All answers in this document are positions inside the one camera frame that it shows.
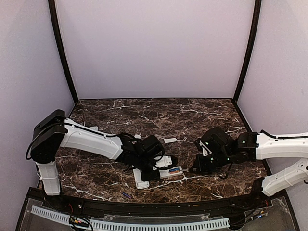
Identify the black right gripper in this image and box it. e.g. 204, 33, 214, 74
190, 150, 232, 175

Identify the white remote control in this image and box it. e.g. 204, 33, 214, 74
133, 168, 150, 190
159, 166, 183, 179

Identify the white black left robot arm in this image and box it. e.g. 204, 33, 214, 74
26, 110, 172, 210

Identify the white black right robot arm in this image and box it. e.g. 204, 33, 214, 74
189, 127, 308, 209

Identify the blue battery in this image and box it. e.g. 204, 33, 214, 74
169, 168, 180, 173

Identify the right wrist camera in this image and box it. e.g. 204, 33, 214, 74
194, 138, 212, 156

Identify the black front rail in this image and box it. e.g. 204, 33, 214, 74
28, 188, 294, 221

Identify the white slotted cable duct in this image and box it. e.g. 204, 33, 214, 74
31, 206, 230, 231

